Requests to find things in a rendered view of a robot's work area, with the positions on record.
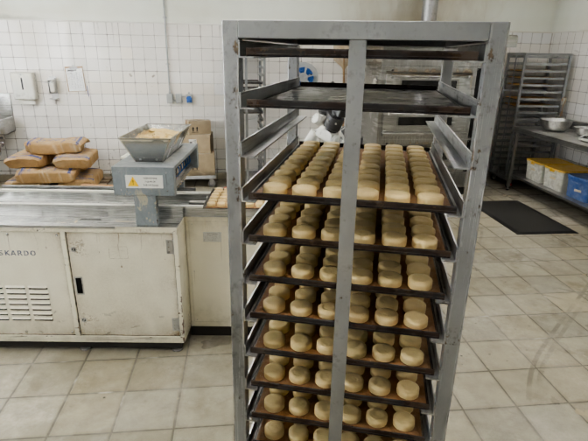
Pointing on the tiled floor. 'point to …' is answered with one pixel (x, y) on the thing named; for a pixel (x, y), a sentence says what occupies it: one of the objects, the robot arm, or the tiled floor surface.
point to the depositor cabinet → (93, 282)
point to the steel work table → (553, 155)
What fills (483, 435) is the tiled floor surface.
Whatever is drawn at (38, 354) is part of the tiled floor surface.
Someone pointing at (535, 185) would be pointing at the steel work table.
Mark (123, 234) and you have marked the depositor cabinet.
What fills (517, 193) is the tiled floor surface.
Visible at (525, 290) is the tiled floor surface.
